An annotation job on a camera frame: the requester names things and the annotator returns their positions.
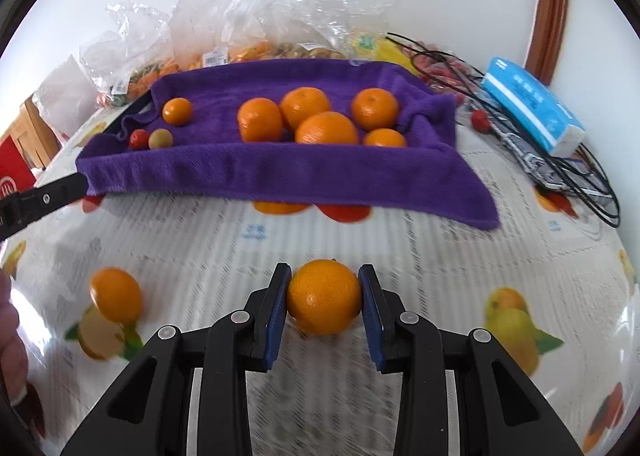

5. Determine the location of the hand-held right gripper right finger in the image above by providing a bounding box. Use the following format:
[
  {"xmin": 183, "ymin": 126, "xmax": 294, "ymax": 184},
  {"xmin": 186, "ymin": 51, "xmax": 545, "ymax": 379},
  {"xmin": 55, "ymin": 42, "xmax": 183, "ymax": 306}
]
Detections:
[{"xmin": 358, "ymin": 263, "xmax": 583, "ymax": 456}]

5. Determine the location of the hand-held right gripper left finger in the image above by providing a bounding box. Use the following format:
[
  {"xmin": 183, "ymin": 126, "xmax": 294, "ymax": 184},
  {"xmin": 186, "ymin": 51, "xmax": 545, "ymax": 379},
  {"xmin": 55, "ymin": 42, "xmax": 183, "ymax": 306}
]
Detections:
[{"xmin": 60, "ymin": 263, "xmax": 293, "ymax": 456}]

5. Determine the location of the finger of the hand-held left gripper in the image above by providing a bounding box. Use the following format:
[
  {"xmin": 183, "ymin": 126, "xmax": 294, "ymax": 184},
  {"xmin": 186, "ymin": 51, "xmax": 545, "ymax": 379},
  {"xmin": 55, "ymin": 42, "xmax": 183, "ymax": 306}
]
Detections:
[{"xmin": 0, "ymin": 171, "xmax": 89, "ymax": 243}]

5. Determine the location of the small orange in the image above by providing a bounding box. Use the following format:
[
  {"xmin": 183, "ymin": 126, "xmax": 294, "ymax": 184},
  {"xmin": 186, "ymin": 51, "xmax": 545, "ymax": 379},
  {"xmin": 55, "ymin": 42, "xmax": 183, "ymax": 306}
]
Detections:
[
  {"xmin": 237, "ymin": 98, "xmax": 284, "ymax": 142},
  {"xmin": 286, "ymin": 259, "xmax": 362, "ymax": 335},
  {"xmin": 90, "ymin": 268, "xmax": 144, "ymax": 324}
]

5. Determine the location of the black tray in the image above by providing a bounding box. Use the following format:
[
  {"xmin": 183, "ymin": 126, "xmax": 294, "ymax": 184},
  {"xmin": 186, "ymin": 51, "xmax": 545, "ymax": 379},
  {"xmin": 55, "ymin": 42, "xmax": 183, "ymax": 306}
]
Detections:
[{"xmin": 102, "ymin": 91, "xmax": 153, "ymax": 137}]

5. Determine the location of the large smooth orange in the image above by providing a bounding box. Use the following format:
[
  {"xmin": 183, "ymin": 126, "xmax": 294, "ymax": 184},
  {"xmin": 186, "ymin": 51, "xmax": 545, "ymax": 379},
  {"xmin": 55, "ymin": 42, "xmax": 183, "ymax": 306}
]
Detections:
[{"xmin": 295, "ymin": 111, "xmax": 360, "ymax": 145}]

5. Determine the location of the large dimpled orange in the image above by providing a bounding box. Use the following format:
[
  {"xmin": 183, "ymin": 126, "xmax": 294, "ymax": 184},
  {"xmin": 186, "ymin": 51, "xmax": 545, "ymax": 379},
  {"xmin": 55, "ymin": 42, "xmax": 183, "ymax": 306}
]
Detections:
[{"xmin": 351, "ymin": 88, "xmax": 400, "ymax": 131}]

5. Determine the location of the medium speckled orange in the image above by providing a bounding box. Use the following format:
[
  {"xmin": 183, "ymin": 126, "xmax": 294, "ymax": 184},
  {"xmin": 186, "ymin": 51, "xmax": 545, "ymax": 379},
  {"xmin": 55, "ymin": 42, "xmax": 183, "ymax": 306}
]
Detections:
[{"xmin": 279, "ymin": 87, "xmax": 332, "ymax": 131}]

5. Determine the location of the person's left hand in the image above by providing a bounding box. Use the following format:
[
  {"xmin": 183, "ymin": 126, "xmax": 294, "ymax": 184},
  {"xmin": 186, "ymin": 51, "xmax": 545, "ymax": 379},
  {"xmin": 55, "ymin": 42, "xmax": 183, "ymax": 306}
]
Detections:
[{"xmin": 0, "ymin": 270, "xmax": 28, "ymax": 404}]

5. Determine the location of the red box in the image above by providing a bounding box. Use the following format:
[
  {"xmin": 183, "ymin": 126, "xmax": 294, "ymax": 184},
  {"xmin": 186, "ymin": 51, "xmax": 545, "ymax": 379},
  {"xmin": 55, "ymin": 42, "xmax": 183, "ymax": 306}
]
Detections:
[{"xmin": 0, "ymin": 133, "xmax": 38, "ymax": 199}]

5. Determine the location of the wooden furniture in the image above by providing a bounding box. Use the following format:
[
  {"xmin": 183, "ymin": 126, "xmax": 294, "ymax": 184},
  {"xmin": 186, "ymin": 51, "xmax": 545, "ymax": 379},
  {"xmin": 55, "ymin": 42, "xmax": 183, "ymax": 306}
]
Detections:
[{"xmin": 17, "ymin": 94, "xmax": 66, "ymax": 172}]

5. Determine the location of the white plastic bag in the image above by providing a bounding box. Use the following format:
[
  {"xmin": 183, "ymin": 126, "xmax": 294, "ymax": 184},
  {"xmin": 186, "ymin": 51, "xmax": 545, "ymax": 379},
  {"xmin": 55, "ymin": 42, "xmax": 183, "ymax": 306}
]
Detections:
[{"xmin": 32, "ymin": 56, "xmax": 101, "ymax": 137}]

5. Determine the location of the fruit print tablecloth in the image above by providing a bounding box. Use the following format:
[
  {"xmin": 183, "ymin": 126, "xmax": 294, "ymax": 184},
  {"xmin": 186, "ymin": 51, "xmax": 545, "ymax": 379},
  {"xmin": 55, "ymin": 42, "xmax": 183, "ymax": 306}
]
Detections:
[{"xmin": 0, "ymin": 106, "xmax": 640, "ymax": 456}]

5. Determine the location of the tiny orange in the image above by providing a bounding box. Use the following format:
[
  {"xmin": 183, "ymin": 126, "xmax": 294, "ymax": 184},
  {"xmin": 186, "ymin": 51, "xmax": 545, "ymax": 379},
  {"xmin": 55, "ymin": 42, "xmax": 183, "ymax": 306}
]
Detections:
[{"xmin": 162, "ymin": 97, "xmax": 194, "ymax": 126}]

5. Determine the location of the purple towel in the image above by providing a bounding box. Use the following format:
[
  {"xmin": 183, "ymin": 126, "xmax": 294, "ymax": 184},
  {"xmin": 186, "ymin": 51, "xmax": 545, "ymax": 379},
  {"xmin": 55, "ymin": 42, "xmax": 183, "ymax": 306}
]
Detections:
[{"xmin": 75, "ymin": 59, "xmax": 502, "ymax": 230}]

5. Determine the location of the clear bag with label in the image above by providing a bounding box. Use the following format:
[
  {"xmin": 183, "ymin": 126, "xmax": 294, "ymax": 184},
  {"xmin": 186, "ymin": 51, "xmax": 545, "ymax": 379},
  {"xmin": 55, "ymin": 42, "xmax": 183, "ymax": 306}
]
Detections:
[{"xmin": 80, "ymin": 1, "xmax": 173, "ymax": 104}]

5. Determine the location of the bag of red fruit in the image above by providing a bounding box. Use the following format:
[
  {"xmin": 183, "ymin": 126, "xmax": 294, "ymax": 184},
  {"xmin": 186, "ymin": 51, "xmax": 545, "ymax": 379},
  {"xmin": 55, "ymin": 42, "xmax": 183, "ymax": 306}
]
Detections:
[{"xmin": 400, "ymin": 39, "xmax": 481, "ymax": 97}]

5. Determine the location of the blue tissue pack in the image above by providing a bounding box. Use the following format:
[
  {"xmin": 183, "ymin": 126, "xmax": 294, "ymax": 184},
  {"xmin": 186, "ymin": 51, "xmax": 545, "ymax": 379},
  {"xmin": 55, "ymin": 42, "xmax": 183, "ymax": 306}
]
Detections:
[{"xmin": 480, "ymin": 56, "xmax": 587, "ymax": 157}]

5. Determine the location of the bag of yellow fruit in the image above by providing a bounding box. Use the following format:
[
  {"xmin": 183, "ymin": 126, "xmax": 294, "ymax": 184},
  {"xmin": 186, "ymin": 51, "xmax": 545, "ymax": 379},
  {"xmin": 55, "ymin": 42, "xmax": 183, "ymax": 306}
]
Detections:
[{"xmin": 345, "ymin": 26, "xmax": 416, "ymax": 72}]

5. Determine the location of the black cable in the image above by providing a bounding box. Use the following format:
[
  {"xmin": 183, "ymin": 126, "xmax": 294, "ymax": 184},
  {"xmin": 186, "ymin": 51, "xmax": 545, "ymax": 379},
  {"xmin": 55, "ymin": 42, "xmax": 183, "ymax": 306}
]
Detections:
[{"xmin": 385, "ymin": 31, "xmax": 621, "ymax": 229}]

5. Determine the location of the brown wooden frame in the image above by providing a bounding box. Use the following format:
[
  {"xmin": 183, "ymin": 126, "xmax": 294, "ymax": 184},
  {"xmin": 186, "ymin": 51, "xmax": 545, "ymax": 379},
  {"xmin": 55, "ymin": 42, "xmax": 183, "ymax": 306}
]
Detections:
[{"xmin": 525, "ymin": 0, "xmax": 572, "ymax": 87}]

